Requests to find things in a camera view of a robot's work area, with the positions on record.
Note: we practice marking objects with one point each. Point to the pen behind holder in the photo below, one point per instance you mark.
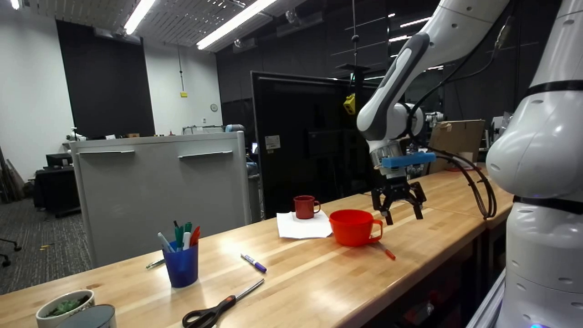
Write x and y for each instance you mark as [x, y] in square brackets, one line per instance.
[156, 265]

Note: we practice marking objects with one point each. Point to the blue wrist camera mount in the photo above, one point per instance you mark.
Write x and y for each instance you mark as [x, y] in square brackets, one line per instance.
[406, 162]

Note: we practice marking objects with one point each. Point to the white paper sheet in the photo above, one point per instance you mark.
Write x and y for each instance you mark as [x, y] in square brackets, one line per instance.
[289, 227]

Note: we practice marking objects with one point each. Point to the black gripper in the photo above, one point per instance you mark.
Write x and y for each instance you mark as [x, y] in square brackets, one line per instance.
[400, 189]

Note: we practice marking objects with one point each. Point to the large black monitor panel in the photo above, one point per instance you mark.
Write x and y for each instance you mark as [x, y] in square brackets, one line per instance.
[309, 142]

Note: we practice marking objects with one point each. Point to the purple white marker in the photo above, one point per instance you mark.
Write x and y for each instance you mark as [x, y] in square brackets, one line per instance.
[254, 264]

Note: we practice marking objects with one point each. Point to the red pen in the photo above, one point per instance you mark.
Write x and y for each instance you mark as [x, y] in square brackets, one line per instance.
[386, 251]

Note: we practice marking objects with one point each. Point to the small dark red mug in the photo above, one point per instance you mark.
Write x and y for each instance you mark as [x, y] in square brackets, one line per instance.
[307, 207]

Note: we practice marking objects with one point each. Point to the large red cup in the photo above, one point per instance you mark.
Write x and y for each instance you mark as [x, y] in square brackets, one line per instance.
[356, 229]

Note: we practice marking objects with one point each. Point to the grey tape roll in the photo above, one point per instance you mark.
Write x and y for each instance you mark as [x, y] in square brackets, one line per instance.
[101, 316]

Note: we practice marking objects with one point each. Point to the black handled scissors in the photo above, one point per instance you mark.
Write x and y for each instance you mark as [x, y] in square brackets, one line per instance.
[209, 318]

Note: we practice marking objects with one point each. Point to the white bowl with green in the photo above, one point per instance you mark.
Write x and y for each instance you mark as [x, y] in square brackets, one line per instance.
[59, 311]

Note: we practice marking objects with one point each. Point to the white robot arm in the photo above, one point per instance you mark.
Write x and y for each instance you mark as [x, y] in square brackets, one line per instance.
[539, 160]

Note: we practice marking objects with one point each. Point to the grey metal cabinet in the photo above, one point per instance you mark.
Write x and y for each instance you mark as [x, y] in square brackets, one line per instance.
[134, 189]

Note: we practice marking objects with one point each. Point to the blue pen holder cup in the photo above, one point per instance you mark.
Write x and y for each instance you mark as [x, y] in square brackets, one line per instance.
[183, 267]

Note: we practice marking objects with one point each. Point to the cardboard box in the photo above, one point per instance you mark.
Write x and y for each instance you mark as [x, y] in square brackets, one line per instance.
[458, 138]

